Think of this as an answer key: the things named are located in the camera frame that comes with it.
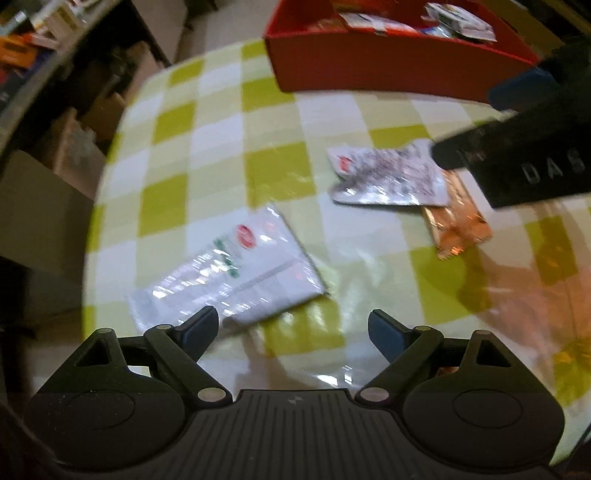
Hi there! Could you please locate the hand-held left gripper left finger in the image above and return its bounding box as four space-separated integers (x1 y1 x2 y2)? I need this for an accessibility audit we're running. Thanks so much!
69 305 233 407

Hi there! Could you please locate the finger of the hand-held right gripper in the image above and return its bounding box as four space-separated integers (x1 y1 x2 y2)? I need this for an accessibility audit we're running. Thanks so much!
488 39 591 112
431 120 507 174

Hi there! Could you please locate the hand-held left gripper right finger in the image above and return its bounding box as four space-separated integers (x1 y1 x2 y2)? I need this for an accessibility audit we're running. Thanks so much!
355 310 513 407

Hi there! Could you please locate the long white packet red logo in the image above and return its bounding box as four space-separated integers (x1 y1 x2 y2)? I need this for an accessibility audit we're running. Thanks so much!
127 203 329 335

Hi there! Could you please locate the silver speckled snack packet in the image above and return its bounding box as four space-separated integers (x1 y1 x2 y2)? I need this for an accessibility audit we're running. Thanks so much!
327 139 451 208

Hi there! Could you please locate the red box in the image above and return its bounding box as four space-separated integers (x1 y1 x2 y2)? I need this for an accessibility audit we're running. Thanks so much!
263 0 541 103

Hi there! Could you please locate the orange snack packet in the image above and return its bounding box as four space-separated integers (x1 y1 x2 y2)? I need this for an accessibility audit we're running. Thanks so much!
422 168 492 261

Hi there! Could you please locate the green white checked tablecloth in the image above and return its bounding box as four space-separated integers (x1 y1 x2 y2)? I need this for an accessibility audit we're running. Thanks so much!
81 39 591 462

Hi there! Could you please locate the large cardboard box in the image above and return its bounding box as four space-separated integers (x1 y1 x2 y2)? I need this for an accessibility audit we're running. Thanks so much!
0 150 99 319

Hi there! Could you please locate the small brown cardboard box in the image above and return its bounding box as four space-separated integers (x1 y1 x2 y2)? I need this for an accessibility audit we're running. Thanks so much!
76 41 160 139

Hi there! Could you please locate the cluttered storage shelf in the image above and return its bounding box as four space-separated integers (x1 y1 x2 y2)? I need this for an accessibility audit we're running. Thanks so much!
0 0 127 121

